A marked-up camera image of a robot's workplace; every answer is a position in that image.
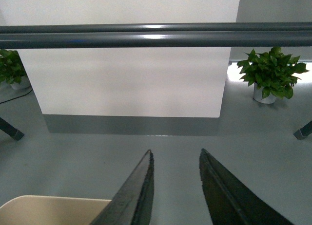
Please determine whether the black floor cable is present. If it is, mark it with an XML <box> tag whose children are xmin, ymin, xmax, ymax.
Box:
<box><xmin>0</xmin><ymin>87</ymin><xmax>34</xmax><ymax>104</ymax></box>

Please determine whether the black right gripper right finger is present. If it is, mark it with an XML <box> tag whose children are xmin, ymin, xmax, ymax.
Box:
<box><xmin>199</xmin><ymin>149</ymin><xmax>292</xmax><ymax>225</ymax></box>

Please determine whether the grey hanger stand left leg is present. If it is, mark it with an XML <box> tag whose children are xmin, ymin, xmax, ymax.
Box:
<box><xmin>0</xmin><ymin>118</ymin><xmax>24</xmax><ymax>141</ymax></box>

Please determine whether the grey hanger stand leg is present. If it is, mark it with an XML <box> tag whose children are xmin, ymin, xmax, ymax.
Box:
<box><xmin>293</xmin><ymin>121</ymin><xmax>312</xmax><ymax>140</ymax></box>
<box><xmin>0</xmin><ymin>118</ymin><xmax>24</xmax><ymax>141</ymax></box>

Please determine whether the grey hanger rail bar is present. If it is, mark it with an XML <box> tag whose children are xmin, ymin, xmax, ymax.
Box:
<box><xmin>0</xmin><ymin>31</ymin><xmax>312</xmax><ymax>49</ymax></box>
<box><xmin>0</xmin><ymin>22</ymin><xmax>312</xmax><ymax>34</ymax></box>

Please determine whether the grey hanger stand right leg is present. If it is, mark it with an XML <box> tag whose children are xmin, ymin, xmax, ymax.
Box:
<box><xmin>293</xmin><ymin>121</ymin><xmax>312</xmax><ymax>140</ymax></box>

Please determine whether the grey hanger rail front bar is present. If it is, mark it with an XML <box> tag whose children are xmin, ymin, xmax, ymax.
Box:
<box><xmin>0</xmin><ymin>31</ymin><xmax>312</xmax><ymax>49</ymax></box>

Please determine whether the green potted plant left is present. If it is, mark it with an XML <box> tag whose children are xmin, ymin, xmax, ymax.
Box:
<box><xmin>0</xmin><ymin>49</ymin><xmax>31</xmax><ymax>90</ymax></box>

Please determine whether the green potted plant right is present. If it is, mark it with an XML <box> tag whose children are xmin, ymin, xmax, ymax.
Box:
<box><xmin>237</xmin><ymin>47</ymin><xmax>309</xmax><ymax>104</ymax></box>

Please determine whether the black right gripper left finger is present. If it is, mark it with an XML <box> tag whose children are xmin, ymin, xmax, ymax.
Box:
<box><xmin>90</xmin><ymin>150</ymin><xmax>154</xmax><ymax>225</ymax></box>

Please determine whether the green potted plant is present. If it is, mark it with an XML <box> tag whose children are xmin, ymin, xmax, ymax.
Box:
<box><xmin>0</xmin><ymin>49</ymin><xmax>31</xmax><ymax>90</ymax></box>
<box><xmin>237</xmin><ymin>47</ymin><xmax>309</xmax><ymax>104</ymax></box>

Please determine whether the beige plastic laundry hamper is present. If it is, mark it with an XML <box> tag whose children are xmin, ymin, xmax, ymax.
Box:
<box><xmin>0</xmin><ymin>195</ymin><xmax>111</xmax><ymax>225</ymax></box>

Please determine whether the grey hanger rail rear bar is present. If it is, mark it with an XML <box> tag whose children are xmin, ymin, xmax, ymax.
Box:
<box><xmin>0</xmin><ymin>22</ymin><xmax>312</xmax><ymax>34</ymax></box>

